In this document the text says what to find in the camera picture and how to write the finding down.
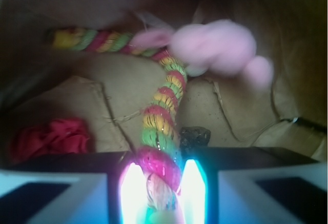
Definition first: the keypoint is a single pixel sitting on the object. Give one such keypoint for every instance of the pink plush bunny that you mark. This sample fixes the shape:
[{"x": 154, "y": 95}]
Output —
[{"x": 222, "y": 47}]

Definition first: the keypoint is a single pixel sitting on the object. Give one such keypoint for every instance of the red crumpled cloth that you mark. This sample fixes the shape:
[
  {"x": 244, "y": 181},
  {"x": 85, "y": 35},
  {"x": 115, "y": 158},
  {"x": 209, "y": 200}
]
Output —
[{"x": 59, "y": 136}]

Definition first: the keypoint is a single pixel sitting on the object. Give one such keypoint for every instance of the brown rough block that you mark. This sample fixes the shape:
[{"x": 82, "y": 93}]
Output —
[{"x": 193, "y": 137}]

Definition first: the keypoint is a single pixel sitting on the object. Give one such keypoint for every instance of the brown paper bag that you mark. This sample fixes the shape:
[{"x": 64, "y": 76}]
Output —
[{"x": 109, "y": 91}]

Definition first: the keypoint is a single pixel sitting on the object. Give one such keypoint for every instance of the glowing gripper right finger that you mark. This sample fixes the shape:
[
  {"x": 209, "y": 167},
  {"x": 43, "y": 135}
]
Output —
[{"x": 253, "y": 185}]

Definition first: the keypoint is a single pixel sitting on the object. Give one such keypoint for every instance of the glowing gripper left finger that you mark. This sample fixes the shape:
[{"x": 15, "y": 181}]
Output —
[{"x": 73, "y": 188}]

